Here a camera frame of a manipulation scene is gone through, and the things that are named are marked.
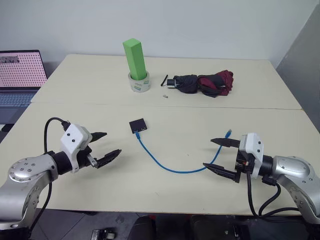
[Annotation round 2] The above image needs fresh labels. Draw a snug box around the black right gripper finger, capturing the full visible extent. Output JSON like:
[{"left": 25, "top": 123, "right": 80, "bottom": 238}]
[
  {"left": 210, "top": 137, "right": 241, "bottom": 149},
  {"left": 202, "top": 162, "right": 238, "bottom": 182}
]

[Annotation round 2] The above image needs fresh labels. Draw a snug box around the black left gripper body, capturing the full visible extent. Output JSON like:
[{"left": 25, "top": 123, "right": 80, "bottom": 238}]
[{"left": 75, "top": 132, "right": 99, "bottom": 172}]

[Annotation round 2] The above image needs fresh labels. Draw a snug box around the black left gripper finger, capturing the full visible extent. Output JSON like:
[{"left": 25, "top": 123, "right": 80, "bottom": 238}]
[
  {"left": 95, "top": 149, "right": 123, "bottom": 169},
  {"left": 91, "top": 131, "right": 108, "bottom": 144}
]

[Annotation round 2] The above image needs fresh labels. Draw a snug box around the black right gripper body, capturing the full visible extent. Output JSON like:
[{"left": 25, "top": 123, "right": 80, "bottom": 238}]
[{"left": 234, "top": 141, "right": 255, "bottom": 184}]

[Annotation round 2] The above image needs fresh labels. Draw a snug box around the small black adapter box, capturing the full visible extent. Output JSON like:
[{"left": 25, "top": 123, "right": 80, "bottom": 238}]
[{"left": 128, "top": 117, "right": 148, "bottom": 135}]

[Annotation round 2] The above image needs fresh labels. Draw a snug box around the clear packing tape roll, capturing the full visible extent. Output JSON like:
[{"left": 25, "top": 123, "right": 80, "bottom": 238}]
[{"left": 127, "top": 70, "right": 151, "bottom": 94}]

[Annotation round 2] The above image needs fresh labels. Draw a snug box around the folded black and maroon umbrella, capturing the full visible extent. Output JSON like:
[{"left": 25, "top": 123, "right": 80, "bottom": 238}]
[{"left": 160, "top": 70, "right": 235, "bottom": 99}]

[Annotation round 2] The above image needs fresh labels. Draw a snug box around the small black device on floor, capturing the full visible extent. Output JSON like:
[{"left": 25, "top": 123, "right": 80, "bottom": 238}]
[{"left": 90, "top": 227, "right": 118, "bottom": 240}]

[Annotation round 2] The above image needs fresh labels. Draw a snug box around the dark rounded shape under table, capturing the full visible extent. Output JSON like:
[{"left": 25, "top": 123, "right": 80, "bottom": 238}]
[{"left": 131, "top": 215, "right": 158, "bottom": 240}]

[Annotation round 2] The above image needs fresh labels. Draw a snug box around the green rectangular foam block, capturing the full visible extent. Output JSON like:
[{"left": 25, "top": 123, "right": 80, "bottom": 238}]
[{"left": 122, "top": 37, "right": 148, "bottom": 81}]

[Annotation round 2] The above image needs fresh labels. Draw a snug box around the open laptop with pink screen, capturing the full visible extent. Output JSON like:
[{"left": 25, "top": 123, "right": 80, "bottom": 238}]
[{"left": 0, "top": 49, "right": 49, "bottom": 126}]

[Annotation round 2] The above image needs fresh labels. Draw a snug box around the grey partition panel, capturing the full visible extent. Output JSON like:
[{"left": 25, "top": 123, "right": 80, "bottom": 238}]
[{"left": 274, "top": 4, "right": 320, "bottom": 132}]

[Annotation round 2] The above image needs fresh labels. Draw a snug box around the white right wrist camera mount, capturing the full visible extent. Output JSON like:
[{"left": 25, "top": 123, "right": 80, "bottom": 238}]
[{"left": 239, "top": 132, "right": 265, "bottom": 179}]

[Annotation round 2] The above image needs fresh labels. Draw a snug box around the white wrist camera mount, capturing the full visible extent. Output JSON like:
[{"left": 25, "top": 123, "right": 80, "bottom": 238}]
[
  {"left": 60, "top": 123, "right": 93, "bottom": 174},
  {"left": 239, "top": 132, "right": 265, "bottom": 179}
]

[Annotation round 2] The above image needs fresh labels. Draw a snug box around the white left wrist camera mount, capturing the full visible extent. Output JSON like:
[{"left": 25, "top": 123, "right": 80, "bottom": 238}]
[{"left": 60, "top": 123, "right": 93, "bottom": 174}]

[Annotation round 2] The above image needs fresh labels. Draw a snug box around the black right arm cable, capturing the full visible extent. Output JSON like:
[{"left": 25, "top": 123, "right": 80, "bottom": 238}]
[{"left": 245, "top": 171, "right": 302, "bottom": 218}]

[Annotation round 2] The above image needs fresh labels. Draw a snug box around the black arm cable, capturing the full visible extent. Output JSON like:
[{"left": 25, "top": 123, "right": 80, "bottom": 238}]
[
  {"left": 29, "top": 117, "right": 70, "bottom": 235},
  {"left": 245, "top": 171, "right": 302, "bottom": 218}
]

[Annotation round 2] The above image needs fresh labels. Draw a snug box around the blue Ethernet cable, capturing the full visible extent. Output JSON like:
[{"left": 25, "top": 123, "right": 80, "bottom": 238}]
[{"left": 134, "top": 128, "right": 234, "bottom": 174}]

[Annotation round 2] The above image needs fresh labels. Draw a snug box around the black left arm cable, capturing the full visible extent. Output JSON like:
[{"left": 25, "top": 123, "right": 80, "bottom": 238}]
[{"left": 29, "top": 117, "right": 70, "bottom": 235}]

